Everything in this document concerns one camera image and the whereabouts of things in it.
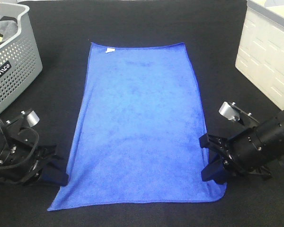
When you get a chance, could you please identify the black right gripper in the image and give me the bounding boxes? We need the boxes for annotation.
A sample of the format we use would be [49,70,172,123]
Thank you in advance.
[199,119,281,184]

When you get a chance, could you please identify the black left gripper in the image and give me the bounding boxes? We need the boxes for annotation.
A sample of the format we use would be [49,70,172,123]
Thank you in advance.
[0,128,69,187]

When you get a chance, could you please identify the blue microfiber towel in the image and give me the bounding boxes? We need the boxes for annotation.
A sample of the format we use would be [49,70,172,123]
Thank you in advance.
[49,43,227,211]

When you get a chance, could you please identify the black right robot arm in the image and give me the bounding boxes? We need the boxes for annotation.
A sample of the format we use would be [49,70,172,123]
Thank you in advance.
[199,102,284,184]

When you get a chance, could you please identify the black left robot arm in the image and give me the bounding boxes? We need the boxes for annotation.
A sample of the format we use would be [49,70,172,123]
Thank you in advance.
[0,112,69,187]

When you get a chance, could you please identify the grey perforated plastic basket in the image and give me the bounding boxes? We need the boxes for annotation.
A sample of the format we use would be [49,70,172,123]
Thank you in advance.
[0,2,43,113]

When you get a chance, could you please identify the white plastic storage box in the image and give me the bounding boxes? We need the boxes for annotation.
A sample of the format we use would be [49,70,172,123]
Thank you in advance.
[235,0,284,110]

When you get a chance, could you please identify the grey towel in basket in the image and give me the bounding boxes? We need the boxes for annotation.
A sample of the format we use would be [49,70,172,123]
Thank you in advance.
[0,20,18,42]

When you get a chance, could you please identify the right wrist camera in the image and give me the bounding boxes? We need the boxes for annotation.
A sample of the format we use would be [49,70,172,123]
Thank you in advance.
[219,101,259,128]

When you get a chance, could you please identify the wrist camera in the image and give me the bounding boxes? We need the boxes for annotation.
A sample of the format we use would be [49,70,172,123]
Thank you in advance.
[219,101,259,128]
[6,109,40,132]

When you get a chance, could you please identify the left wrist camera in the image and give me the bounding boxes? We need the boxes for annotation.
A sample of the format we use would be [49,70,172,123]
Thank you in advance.
[6,109,40,132]

